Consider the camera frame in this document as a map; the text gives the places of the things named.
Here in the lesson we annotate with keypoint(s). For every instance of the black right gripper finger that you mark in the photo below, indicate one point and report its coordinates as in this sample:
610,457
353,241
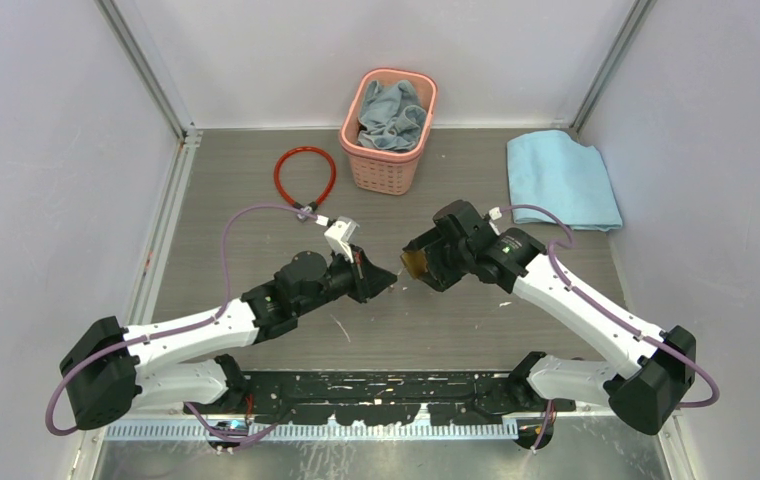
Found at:
434,274
424,242

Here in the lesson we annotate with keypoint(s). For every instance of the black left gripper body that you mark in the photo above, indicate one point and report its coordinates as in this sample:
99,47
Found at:
348,278

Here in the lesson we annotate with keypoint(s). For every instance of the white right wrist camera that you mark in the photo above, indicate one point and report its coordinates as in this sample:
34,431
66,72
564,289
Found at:
495,213

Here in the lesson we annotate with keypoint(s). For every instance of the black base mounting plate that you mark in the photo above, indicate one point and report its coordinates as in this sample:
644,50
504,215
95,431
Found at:
377,398

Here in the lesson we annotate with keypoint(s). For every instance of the red cable lock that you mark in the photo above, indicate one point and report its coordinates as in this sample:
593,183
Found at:
305,210

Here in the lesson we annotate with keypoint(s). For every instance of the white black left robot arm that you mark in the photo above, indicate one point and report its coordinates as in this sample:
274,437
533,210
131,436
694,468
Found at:
112,370

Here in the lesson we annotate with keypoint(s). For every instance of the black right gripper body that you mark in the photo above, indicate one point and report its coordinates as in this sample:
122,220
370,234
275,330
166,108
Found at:
464,257

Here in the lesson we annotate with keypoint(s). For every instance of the light blue folded towel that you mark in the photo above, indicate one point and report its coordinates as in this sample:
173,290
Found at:
550,170

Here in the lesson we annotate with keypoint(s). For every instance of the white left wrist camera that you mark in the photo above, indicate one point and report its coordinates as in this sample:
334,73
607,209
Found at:
338,233

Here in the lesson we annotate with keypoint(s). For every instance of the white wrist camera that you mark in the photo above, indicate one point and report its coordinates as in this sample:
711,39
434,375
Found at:
338,233
495,213

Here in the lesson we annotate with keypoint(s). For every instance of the pink plastic basket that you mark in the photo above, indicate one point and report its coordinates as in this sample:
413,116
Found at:
379,171

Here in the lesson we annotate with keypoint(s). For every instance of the grey cloth in basket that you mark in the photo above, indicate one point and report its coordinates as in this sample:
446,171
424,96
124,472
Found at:
391,118

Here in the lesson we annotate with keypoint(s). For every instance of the brass padlock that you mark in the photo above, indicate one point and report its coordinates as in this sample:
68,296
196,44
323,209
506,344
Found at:
415,263

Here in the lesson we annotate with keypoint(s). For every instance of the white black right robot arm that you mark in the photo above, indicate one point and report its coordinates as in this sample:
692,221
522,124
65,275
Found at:
644,371

